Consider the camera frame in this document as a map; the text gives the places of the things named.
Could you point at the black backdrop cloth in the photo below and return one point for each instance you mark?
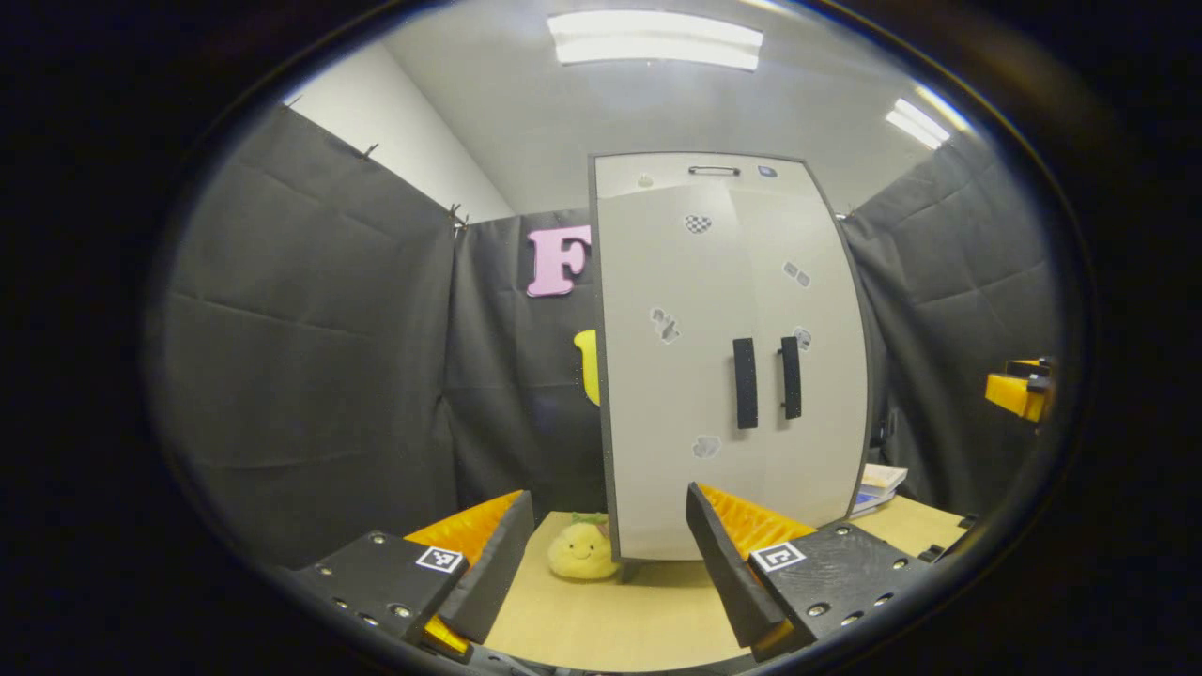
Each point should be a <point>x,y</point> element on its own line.
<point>310,357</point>

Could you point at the grey shoe cabinet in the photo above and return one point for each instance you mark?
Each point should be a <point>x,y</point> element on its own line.
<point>657,174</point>

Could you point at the large ceiling light panel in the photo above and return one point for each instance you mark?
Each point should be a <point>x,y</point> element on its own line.
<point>657,39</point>

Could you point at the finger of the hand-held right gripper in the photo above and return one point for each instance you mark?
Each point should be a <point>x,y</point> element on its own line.
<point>1031,368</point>
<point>1019,396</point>

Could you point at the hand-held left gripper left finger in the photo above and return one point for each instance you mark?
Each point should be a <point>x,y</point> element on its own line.
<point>493,573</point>

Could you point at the yellow plush toy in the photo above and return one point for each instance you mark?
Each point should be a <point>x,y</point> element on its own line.
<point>582,554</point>

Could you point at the grey shoe cabinet door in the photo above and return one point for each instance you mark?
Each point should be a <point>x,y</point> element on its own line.
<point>667,394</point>
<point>826,310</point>

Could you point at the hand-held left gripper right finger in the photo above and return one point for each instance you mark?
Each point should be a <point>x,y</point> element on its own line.
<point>728,582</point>

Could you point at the grey cabinet drawer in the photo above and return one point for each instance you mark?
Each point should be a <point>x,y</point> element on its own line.
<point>676,174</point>

